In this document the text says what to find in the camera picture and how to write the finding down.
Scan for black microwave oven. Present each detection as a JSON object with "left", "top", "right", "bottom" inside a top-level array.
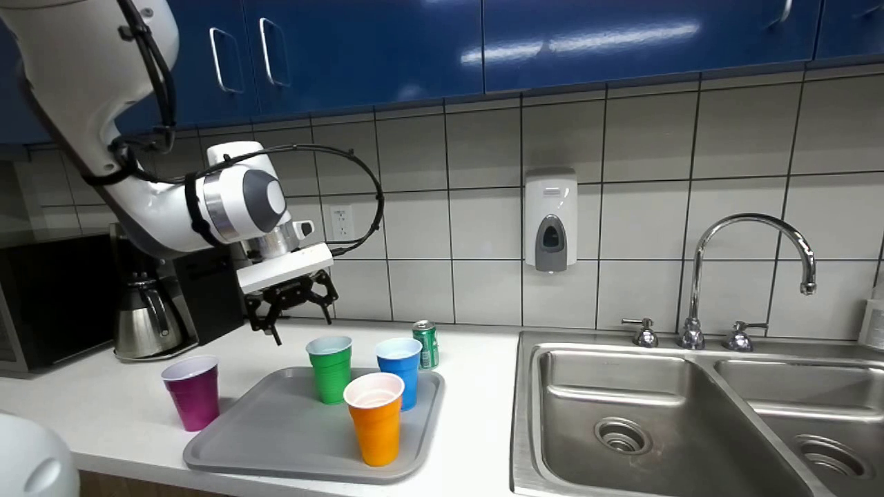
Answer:
[{"left": 0, "top": 236, "right": 119, "bottom": 375}]

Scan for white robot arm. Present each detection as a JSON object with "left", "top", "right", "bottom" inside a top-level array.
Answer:
[{"left": 0, "top": 0, "right": 338, "bottom": 335}]

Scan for purple plastic cup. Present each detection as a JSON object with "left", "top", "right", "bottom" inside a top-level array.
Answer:
[{"left": 161, "top": 357, "right": 222, "bottom": 430}]

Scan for grey plastic tray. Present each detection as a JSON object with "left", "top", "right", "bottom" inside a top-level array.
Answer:
[{"left": 183, "top": 367, "right": 445, "bottom": 484}]

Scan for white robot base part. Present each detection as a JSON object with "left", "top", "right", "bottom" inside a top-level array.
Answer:
[{"left": 0, "top": 415, "right": 79, "bottom": 497}]

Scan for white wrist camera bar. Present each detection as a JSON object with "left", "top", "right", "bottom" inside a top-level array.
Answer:
[{"left": 237, "top": 242, "right": 333, "bottom": 292}]

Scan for white wall outlet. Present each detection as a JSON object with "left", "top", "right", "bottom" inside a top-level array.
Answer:
[{"left": 328, "top": 205, "right": 356, "bottom": 242}]

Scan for steel coffee carafe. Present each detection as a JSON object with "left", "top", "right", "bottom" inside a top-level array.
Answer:
[{"left": 112, "top": 278, "right": 183, "bottom": 361}]

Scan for blue upper cabinets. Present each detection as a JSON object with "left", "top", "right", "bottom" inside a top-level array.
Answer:
[{"left": 168, "top": 0, "right": 884, "bottom": 129}]

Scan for green plastic cup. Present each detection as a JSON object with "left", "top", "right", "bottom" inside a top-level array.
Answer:
[{"left": 307, "top": 335, "right": 351, "bottom": 404}]

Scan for white soap dispenser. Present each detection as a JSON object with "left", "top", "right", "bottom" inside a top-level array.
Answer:
[{"left": 521, "top": 173, "right": 578, "bottom": 273}]

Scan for green soda can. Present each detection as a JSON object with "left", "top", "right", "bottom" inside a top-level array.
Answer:
[{"left": 412, "top": 320, "right": 438, "bottom": 369}]

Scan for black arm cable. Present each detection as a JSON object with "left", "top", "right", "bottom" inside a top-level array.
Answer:
[{"left": 108, "top": 0, "right": 386, "bottom": 260}]

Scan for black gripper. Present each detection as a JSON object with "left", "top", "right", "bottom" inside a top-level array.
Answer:
[{"left": 246, "top": 273, "right": 339, "bottom": 342}]

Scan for orange plastic cup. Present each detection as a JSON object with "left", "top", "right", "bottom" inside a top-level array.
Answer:
[{"left": 343, "top": 372, "right": 402, "bottom": 467}]

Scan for blue plastic cup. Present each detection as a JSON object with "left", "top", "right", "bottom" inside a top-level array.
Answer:
[{"left": 376, "top": 336, "right": 422, "bottom": 409}]

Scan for chrome sink faucet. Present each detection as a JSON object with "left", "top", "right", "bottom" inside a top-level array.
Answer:
[{"left": 618, "top": 209, "right": 820, "bottom": 353}]

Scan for black steel coffee maker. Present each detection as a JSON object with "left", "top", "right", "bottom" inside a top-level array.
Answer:
[{"left": 110, "top": 236, "right": 246, "bottom": 361}]

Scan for stainless steel double sink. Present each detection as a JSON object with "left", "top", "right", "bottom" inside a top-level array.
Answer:
[{"left": 509, "top": 335, "right": 884, "bottom": 497}]

